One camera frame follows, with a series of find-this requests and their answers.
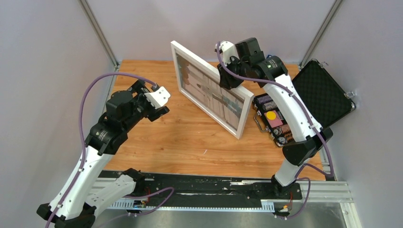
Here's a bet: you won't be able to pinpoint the black foam-lined case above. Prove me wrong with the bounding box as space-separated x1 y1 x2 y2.
292 59 356 128

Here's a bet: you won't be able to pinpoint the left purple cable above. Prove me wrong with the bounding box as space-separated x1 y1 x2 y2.
44 72 175 228

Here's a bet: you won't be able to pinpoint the purple cable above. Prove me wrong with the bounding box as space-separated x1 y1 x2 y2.
216 41 335 220
44 72 175 228

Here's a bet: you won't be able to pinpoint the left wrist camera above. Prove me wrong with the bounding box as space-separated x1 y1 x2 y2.
144 86 171 109

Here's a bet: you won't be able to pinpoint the poker chip tray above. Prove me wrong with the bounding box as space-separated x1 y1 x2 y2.
252 94 294 147

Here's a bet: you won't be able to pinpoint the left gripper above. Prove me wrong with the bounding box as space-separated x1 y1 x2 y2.
123 78 169 132

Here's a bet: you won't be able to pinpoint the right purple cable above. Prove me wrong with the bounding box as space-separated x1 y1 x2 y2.
216 41 335 220

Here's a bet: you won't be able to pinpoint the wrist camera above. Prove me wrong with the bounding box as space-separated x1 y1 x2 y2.
219 41 239 66
144 86 171 109

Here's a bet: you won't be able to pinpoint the large printed photo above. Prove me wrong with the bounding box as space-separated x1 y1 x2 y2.
176 54 246 130

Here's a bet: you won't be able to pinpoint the colourful toy blocks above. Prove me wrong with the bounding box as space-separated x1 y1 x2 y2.
266 55 283 68

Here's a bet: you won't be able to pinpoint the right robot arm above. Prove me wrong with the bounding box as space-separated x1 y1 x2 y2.
215 38 333 199

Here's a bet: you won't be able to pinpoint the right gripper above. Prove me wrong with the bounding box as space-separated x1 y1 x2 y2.
217 56 250 90

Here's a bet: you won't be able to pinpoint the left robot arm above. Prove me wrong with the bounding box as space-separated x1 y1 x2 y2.
37 80 171 228

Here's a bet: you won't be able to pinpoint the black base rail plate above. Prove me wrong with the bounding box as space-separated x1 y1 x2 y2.
94 171 303 209

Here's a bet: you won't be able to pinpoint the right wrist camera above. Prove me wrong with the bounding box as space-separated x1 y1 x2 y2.
219 41 239 66

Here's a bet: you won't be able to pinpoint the light wooden picture frame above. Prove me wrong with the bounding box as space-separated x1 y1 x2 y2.
171 41 254 139

